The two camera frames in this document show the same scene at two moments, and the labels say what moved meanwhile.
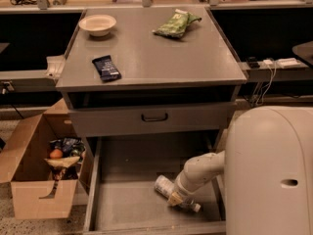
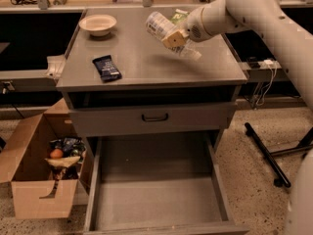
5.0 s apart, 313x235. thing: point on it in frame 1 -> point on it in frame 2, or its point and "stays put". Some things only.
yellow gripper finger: [175, 199] -> [176, 39]
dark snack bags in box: [68, 146] stays put
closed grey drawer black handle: [154, 119] stays put
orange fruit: [56, 154] stays put
